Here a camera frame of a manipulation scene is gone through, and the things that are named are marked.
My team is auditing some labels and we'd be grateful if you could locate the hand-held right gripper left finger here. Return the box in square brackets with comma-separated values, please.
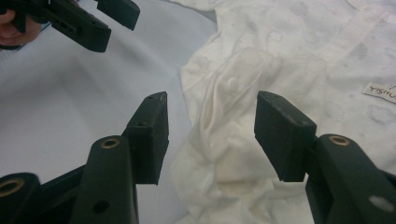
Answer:
[69, 91, 170, 224]

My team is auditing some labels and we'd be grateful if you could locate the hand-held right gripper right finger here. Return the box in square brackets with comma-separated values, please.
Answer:
[253, 91, 396, 224]

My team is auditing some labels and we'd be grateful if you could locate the white baby romper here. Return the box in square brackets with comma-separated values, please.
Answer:
[169, 0, 396, 224]

